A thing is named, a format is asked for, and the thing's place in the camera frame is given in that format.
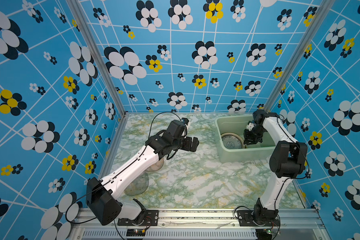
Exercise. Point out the left controller board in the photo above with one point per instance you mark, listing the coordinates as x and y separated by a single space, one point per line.
136 233

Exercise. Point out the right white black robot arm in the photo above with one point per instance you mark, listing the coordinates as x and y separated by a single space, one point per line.
286 163

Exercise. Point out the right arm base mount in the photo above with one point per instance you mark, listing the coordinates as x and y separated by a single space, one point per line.
247 218

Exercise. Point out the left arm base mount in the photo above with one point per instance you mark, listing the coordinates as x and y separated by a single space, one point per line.
144 219

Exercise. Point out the right controller board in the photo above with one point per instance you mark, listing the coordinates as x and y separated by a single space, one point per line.
264 234

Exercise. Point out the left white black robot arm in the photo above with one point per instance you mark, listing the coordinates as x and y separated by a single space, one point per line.
103 196

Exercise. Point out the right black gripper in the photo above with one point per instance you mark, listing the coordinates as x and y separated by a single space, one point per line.
247 139

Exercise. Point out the controller board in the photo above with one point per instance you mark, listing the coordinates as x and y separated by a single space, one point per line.
136 233
264 234

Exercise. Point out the greenish glass plate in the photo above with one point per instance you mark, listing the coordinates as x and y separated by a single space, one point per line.
138 186

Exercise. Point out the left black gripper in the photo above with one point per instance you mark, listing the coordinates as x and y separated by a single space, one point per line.
188 146

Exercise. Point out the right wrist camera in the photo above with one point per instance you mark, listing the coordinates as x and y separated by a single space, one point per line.
250 125

